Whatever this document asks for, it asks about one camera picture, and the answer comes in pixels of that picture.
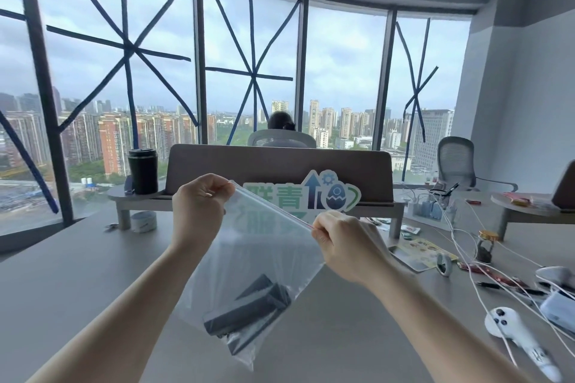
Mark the person's right hand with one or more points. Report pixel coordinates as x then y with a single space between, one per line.
350 252

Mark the person's left hand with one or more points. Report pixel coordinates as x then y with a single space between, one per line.
197 212

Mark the person's right thumb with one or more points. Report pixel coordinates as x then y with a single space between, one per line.
327 222

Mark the person's left thumb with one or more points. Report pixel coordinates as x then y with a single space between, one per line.
221 183

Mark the clear plastic zip bag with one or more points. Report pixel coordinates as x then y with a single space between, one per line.
256 248

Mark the person's right forearm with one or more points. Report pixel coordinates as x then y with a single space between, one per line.
449 333

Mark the person's left forearm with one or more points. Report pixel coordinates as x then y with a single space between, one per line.
121 320

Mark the green and blue cutout sign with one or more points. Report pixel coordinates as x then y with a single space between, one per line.
334 196

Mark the black travel tumbler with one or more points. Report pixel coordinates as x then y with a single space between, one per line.
143 171

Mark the white tape roll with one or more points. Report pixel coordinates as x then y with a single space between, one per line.
143 222

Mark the yellow printed card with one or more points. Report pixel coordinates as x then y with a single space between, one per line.
417 253

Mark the white power strip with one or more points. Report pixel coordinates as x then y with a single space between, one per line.
426 210

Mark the blue window tape strips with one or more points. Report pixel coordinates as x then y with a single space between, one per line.
129 48
415 95
252 73
27 162

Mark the black rolled foam piece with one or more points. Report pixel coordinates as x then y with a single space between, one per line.
247 313

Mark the black flat foam piece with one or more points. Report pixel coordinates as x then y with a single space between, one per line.
258 337

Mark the grey mesh office chair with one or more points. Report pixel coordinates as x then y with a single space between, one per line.
456 160

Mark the small jar with gold lid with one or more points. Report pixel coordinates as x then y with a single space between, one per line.
486 246

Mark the black pen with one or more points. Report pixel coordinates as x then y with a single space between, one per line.
488 285

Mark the red snack packet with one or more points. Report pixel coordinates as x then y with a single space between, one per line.
507 280

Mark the red and yellow packet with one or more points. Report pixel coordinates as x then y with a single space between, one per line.
517 200

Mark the white handheld controller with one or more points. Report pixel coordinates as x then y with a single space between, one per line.
555 275
516 329

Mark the light blue device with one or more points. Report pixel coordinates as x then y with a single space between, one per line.
559 308

